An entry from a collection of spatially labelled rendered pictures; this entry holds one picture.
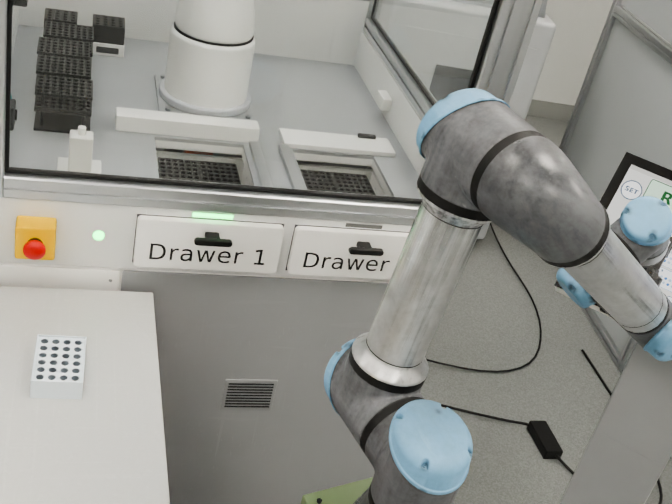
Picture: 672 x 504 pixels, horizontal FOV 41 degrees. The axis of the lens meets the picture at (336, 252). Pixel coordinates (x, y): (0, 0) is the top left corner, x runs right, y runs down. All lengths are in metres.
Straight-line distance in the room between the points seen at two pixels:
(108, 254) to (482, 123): 0.97
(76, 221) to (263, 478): 0.86
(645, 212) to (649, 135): 2.07
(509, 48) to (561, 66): 3.67
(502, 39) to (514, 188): 0.78
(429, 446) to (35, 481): 0.61
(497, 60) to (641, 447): 0.88
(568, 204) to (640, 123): 2.52
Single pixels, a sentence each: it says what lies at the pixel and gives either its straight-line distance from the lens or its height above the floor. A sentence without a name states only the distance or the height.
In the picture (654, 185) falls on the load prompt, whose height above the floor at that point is 1.17.
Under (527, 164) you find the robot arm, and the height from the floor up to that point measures 1.45.
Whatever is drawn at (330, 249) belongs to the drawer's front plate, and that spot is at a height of 0.89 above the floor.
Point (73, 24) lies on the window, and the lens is 1.66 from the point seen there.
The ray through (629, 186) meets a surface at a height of 1.15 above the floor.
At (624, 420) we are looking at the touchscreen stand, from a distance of 2.06.
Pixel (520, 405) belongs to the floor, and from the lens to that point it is 3.11.
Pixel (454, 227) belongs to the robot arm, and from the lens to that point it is 1.15.
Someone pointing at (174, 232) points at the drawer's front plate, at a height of 0.90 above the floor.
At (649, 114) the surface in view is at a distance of 3.53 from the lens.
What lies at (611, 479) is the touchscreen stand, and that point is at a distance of 2.15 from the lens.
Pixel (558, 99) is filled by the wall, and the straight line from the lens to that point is 5.55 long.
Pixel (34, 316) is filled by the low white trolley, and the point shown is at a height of 0.76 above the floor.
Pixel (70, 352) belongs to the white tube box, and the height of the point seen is 0.80.
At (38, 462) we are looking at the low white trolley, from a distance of 1.52.
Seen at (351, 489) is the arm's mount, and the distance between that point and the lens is 1.45.
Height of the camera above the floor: 1.85
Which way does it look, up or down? 31 degrees down
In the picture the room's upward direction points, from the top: 14 degrees clockwise
